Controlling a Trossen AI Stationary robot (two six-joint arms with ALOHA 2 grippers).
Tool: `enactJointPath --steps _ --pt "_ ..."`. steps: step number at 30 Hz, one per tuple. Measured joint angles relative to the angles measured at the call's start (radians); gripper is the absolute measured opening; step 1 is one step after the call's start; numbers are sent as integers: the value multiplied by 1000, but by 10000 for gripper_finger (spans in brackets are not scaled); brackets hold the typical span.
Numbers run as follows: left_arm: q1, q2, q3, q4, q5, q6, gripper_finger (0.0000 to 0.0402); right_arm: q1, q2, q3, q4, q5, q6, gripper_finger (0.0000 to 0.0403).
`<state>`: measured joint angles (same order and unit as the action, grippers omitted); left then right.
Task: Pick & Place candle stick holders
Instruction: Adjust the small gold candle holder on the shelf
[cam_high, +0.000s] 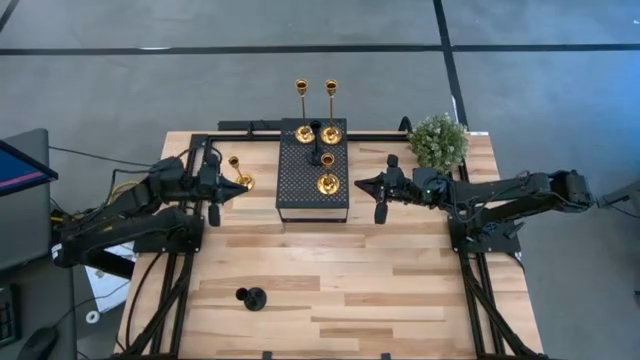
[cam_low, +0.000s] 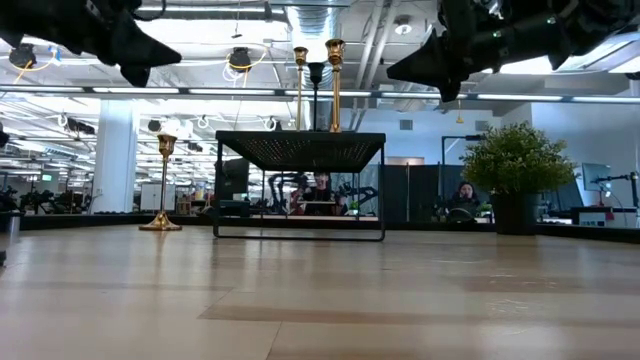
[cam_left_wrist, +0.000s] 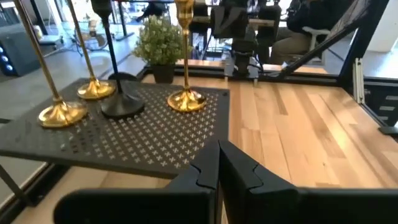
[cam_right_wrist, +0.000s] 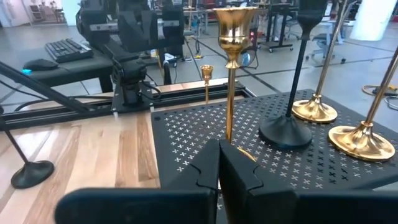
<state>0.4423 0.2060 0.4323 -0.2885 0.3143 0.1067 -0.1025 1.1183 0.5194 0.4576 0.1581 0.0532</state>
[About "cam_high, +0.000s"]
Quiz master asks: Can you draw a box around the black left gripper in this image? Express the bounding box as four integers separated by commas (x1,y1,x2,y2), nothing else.
198,153,250,228

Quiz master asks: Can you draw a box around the blue screen monitor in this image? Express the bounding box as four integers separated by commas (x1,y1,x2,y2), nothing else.
0,138,60,199

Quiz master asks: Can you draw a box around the short black candlestick holder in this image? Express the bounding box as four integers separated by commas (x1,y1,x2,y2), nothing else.
234,286,268,312

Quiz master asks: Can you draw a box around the black computer mouse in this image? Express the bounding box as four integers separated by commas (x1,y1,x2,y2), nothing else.
17,326,60,360

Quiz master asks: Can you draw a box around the green potted plant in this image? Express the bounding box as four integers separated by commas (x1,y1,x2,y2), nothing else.
406,113,471,175

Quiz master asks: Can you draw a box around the white paper sheet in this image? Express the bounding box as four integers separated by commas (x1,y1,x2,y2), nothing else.
83,239,137,314

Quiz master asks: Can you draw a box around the thin black cable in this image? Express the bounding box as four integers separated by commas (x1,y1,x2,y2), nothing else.
48,145,156,168

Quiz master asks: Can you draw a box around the grey side desk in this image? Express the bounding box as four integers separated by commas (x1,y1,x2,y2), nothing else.
0,128,79,360

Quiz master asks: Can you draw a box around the grey stand leg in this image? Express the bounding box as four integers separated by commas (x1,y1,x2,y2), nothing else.
597,179,640,209

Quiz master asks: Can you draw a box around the tall black candlestick holder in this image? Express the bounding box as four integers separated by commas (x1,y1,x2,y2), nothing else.
306,119,325,167

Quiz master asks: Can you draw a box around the yellow cable bundle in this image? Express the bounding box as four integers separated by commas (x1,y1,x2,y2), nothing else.
107,180,146,201

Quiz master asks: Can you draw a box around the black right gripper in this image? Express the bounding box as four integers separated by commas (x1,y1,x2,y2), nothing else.
354,155,416,226

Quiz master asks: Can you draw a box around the tall gold candlestick holder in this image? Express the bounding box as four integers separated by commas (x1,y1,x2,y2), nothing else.
320,78,343,146
293,78,317,145

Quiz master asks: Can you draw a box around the black support beam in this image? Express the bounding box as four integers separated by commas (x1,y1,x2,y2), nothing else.
69,247,137,280

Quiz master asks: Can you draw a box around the short gold candlestick holder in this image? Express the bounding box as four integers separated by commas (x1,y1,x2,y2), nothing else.
316,152,341,197
227,155,256,192

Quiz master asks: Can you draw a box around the black perforated metal rack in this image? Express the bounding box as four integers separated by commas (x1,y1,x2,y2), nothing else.
275,117,350,224

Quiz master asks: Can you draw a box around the long black power cable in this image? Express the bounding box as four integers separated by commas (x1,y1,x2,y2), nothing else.
123,252,166,351

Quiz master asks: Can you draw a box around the black keyboard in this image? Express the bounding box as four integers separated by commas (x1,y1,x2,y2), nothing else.
0,283,22,347

